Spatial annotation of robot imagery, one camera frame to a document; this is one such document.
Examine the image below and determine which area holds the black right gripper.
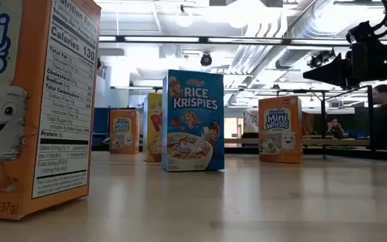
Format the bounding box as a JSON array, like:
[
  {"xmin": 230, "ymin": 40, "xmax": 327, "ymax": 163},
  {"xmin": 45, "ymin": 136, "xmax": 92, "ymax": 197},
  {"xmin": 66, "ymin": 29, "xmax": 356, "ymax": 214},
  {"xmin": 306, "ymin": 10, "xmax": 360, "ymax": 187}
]
[{"xmin": 302, "ymin": 42, "xmax": 387, "ymax": 89}]

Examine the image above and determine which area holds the orange Mini Wheats cereal box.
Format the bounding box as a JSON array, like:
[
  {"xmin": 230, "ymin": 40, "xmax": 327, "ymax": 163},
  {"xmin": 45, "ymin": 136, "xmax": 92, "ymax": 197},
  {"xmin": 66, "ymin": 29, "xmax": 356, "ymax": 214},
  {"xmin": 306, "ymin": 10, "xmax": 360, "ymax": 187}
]
[
  {"xmin": 258, "ymin": 95, "xmax": 304, "ymax": 165},
  {"xmin": 0, "ymin": 0, "xmax": 102, "ymax": 221},
  {"xmin": 109, "ymin": 109, "xmax": 140, "ymax": 155}
]

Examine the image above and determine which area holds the blue Rice Krispies cereal box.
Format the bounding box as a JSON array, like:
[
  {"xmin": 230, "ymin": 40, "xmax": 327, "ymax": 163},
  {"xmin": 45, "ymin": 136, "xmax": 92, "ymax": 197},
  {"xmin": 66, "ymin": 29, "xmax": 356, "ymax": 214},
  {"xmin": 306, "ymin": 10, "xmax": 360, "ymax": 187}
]
[{"xmin": 161, "ymin": 69, "xmax": 226, "ymax": 173}]

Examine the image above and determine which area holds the yellow Corn Pops cereal box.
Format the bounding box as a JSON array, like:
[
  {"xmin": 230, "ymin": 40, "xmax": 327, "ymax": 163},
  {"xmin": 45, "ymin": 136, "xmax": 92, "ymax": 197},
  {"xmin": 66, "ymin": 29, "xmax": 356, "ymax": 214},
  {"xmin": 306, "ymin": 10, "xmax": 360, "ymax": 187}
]
[{"xmin": 142, "ymin": 92, "xmax": 163, "ymax": 163}]

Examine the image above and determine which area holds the black spotlight cluster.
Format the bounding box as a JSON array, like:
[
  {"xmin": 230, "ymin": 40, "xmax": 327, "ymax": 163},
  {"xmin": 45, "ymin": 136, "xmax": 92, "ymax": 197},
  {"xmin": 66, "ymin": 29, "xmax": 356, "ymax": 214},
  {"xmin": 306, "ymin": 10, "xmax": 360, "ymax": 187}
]
[{"xmin": 306, "ymin": 48, "xmax": 337, "ymax": 69}]

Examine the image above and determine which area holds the person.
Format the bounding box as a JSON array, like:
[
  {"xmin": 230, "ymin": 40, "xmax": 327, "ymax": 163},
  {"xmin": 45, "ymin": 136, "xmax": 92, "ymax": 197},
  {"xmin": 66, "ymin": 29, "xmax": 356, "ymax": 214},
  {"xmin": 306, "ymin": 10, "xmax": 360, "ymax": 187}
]
[
  {"xmin": 326, "ymin": 117, "xmax": 346, "ymax": 139},
  {"xmin": 372, "ymin": 83, "xmax": 387, "ymax": 151}
]

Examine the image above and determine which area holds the silver ventilation duct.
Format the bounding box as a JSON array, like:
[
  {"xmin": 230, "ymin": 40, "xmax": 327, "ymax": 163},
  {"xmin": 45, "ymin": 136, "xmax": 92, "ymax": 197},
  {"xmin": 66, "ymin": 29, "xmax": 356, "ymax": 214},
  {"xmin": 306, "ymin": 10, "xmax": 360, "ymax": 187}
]
[{"xmin": 275, "ymin": 0, "xmax": 351, "ymax": 70}]

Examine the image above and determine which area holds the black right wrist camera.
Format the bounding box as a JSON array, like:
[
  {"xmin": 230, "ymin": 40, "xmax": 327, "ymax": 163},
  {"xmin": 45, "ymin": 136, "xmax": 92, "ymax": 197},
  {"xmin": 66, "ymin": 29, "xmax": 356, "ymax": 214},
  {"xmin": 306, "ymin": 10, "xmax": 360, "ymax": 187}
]
[{"xmin": 345, "ymin": 19, "xmax": 372, "ymax": 44}]

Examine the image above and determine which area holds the black metal frame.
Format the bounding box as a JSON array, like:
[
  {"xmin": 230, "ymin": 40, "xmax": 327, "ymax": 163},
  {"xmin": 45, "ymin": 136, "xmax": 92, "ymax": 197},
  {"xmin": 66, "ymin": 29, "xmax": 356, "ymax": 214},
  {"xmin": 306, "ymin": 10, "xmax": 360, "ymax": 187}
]
[
  {"xmin": 276, "ymin": 84, "xmax": 375, "ymax": 159},
  {"xmin": 91, "ymin": 144, "xmax": 144, "ymax": 152}
]

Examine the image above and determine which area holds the round black ceiling camera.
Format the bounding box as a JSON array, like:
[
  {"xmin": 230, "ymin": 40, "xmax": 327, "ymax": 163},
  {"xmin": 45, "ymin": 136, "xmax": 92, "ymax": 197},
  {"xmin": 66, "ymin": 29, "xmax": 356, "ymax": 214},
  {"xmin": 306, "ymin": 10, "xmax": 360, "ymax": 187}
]
[{"xmin": 200, "ymin": 52, "xmax": 213, "ymax": 67}]

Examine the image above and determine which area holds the black ceiling light rail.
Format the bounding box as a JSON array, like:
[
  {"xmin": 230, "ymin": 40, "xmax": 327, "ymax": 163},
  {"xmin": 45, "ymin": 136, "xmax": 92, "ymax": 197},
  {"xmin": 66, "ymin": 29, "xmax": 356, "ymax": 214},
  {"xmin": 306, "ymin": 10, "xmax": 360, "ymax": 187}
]
[{"xmin": 98, "ymin": 34, "xmax": 352, "ymax": 47}]

